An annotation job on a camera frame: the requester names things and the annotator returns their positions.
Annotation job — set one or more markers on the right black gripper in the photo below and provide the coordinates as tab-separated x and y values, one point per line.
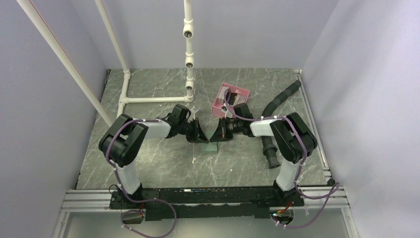
220	134

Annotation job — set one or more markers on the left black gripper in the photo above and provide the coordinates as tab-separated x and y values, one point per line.
198	137

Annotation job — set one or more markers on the green card holder wallet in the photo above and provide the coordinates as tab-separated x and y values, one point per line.
209	147

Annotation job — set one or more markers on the pink plastic tray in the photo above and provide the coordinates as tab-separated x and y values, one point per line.
234	95

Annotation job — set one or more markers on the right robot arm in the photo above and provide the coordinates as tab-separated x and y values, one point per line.
294	139

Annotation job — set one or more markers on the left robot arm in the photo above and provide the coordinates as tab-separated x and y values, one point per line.
122	142

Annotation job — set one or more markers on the grey card stack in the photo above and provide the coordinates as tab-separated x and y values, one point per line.
221	95

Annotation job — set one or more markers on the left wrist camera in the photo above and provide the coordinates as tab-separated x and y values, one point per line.
181	113

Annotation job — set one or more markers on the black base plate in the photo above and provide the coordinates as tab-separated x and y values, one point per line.
209	202

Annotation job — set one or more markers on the white pvc pipe frame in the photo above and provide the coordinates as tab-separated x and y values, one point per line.
188	32

